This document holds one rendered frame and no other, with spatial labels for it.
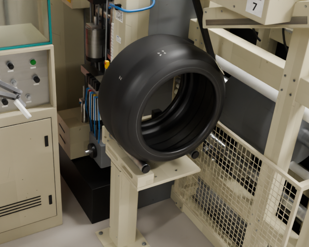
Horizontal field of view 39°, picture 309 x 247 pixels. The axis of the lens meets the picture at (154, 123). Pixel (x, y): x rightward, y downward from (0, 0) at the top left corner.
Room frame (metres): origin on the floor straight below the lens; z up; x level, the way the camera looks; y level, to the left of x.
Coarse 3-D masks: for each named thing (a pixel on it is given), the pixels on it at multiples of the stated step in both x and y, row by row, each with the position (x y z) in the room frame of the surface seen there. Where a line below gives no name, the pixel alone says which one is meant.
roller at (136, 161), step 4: (112, 136) 1.92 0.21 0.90; (132, 156) 1.74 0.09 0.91; (132, 160) 1.73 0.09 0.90; (136, 160) 1.71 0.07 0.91; (140, 160) 1.70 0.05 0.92; (136, 164) 1.69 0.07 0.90; (140, 164) 1.68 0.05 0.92; (144, 164) 1.67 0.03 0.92; (140, 168) 1.66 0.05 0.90; (144, 168) 1.65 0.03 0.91; (148, 168) 1.66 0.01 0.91; (144, 172) 1.65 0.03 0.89
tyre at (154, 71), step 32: (128, 64) 1.73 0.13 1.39; (160, 64) 1.68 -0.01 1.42; (192, 64) 1.74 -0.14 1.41; (128, 96) 1.61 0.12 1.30; (192, 96) 2.06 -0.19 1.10; (224, 96) 1.85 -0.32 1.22; (128, 128) 1.59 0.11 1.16; (160, 128) 1.97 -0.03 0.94; (192, 128) 1.93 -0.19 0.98; (160, 160) 1.68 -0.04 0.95
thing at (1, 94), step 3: (0, 93) 1.19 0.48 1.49; (3, 93) 1.20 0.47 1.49; (6, 93) 1.20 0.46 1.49; (9, 93) 1.21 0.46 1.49; (0, 96) 1.20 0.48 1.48; (3, 96) 1.20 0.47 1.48; (6, 96) 1.20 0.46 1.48; (9, 96) 1.20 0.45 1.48; (12, 96) 1.21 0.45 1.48; (15, 96) 1.21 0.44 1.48; (18, 96) 1.21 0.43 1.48; (12, 99) 1.22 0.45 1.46
